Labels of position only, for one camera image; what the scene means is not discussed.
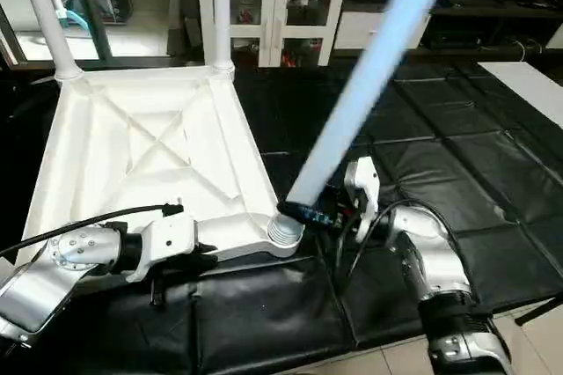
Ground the white plastic table top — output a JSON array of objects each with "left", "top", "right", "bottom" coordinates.
[{"left": 18, "top": 64, "right": 305, "bottom": 263}]

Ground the white plastic table leg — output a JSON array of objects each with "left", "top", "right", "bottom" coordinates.
[
  {"left": 267, "top": 0, "right": 464, "bottom": 246},
  {"left": 211, "top": 0, "right": 238, "bottom": 73},
  {"left": 13, "top": 0, "right": 85, "bottom": 84}
]

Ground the black work mat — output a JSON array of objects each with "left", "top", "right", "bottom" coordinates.
[{"left": 0, "top": 56, "right": 563, "bottom": 375}]

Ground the white glass door cabinet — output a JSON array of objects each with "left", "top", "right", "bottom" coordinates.
[{"left": 195, "top": 0, "right": 354, "bottom": 69}]

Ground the white flat board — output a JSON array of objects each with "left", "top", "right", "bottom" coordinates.
[{"left": 479, "top": 60, "right": 563, "bottom": 129}]

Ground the small white drawer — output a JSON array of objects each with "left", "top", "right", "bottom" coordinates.
[{"left": 545, "top": 23, "right": 563, "bottom": 50}]

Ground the black slanted pole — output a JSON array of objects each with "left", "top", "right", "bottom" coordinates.
[{"left": 65, "top": 0, "right": 113, "bottom": 62}]

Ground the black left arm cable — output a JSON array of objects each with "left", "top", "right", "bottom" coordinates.
[{"left": 0, "top": 203, "right": 184, "bottom": 259}]

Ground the white drawer unit with handle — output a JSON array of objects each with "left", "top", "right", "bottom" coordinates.
[{"left": 333, "top": 10, "right": 433, "bottom": 51}]

